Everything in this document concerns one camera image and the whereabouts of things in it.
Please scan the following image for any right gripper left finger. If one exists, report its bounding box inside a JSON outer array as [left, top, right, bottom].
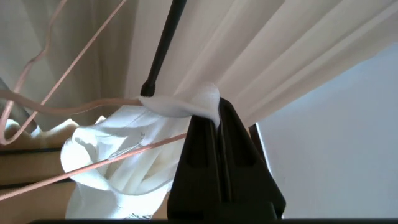
[[167, 114, 223, 220]]

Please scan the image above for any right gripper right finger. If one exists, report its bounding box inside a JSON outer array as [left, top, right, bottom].
[[218, 96, 287, 219]]

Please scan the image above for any white printed t-shirt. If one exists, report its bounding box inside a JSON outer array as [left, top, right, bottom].
[[60, 82, 221, 220]]

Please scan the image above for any black clothes rack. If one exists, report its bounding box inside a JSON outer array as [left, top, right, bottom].
[[0, 0, 189, 190]]

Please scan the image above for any beige curtain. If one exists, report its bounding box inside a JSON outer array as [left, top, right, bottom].
[[0, 0, 398, 133]]

